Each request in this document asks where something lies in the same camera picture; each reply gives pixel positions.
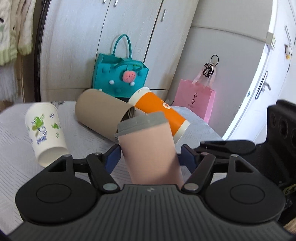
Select metal hook rail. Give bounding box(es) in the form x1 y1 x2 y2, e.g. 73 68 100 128
285 25 292 46

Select black clothes rack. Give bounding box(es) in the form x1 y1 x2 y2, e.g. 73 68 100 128
34 0 51 102

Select white duck door magnet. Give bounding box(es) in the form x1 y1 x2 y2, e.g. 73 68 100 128
285 44 293 60

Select orange white paper cup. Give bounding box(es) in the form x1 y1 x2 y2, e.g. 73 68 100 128
128 87 190 144

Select teal felt handbag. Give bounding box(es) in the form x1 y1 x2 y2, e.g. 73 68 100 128
92 34 149 98

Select tan steel-lined tumbler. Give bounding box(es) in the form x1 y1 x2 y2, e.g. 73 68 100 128
75 89 147 142

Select white paper cup green print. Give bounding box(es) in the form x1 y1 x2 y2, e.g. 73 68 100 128
25 102 69 167

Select white fluffy robe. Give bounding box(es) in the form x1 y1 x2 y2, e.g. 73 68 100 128
0 62 18 102

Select beige wall switch box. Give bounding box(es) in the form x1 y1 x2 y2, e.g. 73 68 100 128
265 32 276 50

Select pink paper gift bag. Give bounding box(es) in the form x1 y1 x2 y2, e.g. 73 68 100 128
173 67 216 123

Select white door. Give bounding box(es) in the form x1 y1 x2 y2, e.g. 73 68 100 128
223 1 295 141

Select pink cup grey lid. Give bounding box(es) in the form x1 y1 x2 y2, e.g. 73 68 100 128
115 111 184 187

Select silver door handle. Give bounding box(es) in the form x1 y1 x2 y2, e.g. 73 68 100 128
255 71 271 100

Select cream green knit cardigan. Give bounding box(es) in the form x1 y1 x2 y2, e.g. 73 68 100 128
0 0 36 66

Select black hair ties on hook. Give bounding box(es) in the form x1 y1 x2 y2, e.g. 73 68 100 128
203 54 220 78

